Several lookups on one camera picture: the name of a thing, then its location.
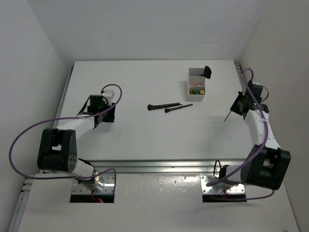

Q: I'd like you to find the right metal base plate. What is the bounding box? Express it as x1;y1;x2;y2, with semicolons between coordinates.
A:
200;174;245;195

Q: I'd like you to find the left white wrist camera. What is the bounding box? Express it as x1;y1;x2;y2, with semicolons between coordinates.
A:
101;90;114;105

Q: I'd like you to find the black fan brush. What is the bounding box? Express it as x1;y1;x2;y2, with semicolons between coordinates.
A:
201;66;212;79

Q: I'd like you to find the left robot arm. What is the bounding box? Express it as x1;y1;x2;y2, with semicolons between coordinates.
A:
37;90;115;180

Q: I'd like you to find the white three-compartment organizer box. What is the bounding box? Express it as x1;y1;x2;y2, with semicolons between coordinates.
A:
186;68;206;102

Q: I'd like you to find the long round black brush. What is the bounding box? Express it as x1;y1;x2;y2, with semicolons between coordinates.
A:
147;102;181;111

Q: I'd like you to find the aluminium rail front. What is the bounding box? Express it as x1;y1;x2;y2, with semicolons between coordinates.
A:
90;158;244;174

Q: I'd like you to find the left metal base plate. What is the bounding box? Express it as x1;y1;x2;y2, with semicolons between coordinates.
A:
71;174;115;195

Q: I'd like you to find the small black brush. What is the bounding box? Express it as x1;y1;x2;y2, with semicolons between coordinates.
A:
165;104;193;113

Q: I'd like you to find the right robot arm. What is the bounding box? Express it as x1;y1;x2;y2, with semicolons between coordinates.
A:
219;81;291;190

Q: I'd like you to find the metal base plate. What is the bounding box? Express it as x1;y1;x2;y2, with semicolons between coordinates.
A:
71;174;115;195
200;174;245;195

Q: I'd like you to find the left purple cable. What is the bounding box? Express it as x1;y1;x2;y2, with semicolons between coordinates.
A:
9;84;123;194

